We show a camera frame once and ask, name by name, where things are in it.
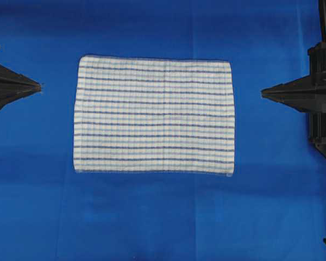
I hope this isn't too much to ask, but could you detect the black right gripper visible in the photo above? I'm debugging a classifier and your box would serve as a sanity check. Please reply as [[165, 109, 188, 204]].
[[261, 42, 326, 144]]

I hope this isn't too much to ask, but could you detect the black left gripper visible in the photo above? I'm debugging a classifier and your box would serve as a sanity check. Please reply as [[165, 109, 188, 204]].
[[0, 65, 41, 110]]

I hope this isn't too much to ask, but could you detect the white blue striped towel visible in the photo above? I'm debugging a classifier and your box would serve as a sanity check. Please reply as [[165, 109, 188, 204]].
[[73, 54, 236, 176]]

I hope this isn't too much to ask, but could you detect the blue table cloth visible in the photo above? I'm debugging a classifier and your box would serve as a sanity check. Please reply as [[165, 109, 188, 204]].
[[0, 1, 326, 260]]

